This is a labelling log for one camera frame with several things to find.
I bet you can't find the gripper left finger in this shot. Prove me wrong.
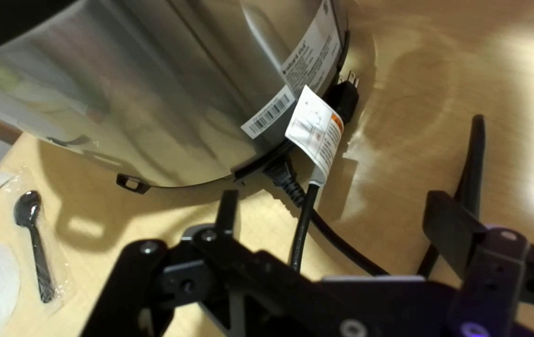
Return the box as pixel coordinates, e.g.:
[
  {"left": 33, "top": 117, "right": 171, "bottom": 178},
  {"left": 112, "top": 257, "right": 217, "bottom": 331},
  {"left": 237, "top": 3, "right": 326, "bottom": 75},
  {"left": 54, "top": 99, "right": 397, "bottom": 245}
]
[{"left": 80, "top": 189, "right": 328, "bottom": 337}]

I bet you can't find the white warning tag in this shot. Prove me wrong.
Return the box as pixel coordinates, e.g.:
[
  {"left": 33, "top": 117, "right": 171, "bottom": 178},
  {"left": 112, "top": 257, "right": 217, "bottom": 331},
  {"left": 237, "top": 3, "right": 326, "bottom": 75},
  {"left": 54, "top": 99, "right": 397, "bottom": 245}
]
[{"left": 284, "top": 85, "right": 345, "bottom": 186}]

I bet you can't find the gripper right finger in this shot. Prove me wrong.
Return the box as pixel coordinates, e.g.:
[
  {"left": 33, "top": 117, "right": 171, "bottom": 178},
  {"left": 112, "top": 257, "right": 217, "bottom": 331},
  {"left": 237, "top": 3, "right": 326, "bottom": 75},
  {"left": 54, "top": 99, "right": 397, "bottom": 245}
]
[{"left": 416, "top": 114, "right": 534, "bottom": 337}]

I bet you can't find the black power cord with plug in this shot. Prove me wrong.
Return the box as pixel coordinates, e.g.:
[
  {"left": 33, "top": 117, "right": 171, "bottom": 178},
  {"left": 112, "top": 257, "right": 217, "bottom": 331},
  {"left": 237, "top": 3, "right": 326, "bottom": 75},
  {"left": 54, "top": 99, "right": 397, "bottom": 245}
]
[{"left": 262, "top": 70, "right": 390, "bottom": 278}]

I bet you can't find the black plastic spoon in wrapper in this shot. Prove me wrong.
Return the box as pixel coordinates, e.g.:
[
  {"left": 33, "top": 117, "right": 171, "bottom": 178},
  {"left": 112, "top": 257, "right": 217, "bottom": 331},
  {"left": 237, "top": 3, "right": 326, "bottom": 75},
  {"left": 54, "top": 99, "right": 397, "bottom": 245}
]
[{"left": 13, "top": 190, "right": 57, "bottom": 304}]

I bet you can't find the stainless steel cooker appliance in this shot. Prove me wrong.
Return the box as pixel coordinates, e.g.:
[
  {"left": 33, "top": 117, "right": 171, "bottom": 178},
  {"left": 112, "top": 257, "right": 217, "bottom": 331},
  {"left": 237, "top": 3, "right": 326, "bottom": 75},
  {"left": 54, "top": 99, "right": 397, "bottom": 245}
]
[{"left": 0, "top": 0, "right": 353, "bottom": 195}]

